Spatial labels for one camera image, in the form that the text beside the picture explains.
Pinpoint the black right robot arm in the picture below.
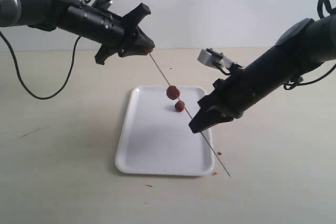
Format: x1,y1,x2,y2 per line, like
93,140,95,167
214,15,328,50
189,15,335,133

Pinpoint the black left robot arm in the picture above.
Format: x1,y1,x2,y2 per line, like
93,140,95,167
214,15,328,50
1,0,155,65

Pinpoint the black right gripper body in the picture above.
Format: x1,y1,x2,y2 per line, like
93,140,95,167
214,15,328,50
207,69,254,119

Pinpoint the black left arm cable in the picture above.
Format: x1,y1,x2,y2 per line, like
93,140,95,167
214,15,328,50
0,31,81,101

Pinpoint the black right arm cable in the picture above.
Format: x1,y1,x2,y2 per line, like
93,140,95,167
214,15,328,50
282,0,336,91

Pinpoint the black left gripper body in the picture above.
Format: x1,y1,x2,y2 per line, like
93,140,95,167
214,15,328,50
94,10,138,65

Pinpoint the thin metal skewer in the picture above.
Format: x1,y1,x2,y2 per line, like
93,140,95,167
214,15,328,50
149,53,232,178

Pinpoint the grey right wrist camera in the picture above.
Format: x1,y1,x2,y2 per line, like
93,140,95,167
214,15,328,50
197,48,243,76

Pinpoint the white rectangular plastic tray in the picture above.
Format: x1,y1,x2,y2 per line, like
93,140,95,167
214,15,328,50
115,86,215,176

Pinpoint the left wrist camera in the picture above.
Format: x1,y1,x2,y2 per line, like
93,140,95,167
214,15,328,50
91,0,113,10

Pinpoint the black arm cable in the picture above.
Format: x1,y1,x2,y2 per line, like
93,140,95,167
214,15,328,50
0,31,81,101
282,0,336,91

